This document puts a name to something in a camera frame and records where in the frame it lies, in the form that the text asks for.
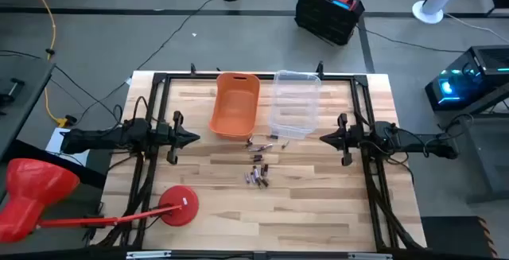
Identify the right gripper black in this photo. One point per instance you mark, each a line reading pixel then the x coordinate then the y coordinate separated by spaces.
pixel 349 138

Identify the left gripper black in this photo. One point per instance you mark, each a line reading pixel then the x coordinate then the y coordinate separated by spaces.
pixel 175 136

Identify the clear plastic container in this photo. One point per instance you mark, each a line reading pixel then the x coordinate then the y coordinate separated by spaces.
pixel 296 105

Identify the orange plastic basket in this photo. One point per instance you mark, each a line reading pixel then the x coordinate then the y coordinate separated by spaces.
pixel 234 109

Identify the black copper AA battery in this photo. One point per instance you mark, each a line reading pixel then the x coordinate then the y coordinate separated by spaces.
pixel 265 169
pixel 259 182
pixel 257 157
pixel 273 136
pixel 265 181

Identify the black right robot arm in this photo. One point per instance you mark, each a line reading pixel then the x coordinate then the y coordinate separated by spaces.
pixel 417 144

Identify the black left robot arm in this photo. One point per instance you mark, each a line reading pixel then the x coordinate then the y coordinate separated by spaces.
pixel 103 136

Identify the dark grey AA battery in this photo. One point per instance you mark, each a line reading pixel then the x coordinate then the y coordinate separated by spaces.
pixel 249 141

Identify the black table clamp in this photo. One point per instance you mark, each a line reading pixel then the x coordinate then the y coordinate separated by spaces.
pixel 193 69
pixel 319 68

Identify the small white tag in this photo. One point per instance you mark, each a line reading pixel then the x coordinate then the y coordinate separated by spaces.
pixel 128 80

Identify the black flat box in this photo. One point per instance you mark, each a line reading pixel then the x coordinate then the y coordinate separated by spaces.
pixel 99 168

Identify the black red tool case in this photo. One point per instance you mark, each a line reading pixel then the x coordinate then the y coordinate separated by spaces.
pixel 326 17

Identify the white paper manual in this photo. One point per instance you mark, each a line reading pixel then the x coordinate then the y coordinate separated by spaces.
pixel 55 144

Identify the black box hazard stripe edge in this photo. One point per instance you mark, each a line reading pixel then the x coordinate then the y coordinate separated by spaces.
pixel 453 236

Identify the grey metal side table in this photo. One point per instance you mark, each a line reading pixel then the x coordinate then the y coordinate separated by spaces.
pixel 489 160

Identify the red desk lamp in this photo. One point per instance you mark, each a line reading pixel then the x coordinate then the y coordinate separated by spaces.
pixel 32 188

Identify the dark grey desk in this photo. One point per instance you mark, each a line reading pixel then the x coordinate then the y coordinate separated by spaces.
pixel 24 105

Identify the black computer tower RGB lights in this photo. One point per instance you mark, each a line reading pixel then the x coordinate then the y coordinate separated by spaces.
pixel 489 65

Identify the black clamp tool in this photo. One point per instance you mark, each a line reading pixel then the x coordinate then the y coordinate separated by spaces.
pixel 14 87

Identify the black aluminium table frame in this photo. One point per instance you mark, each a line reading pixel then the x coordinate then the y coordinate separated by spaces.
pixel 187 77

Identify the black rail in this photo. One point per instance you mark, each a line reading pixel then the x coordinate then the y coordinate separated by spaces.
pixel 207 257

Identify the silver metal bracket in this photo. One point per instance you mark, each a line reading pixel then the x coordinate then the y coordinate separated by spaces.
pixel 370 255
pixel 149 254

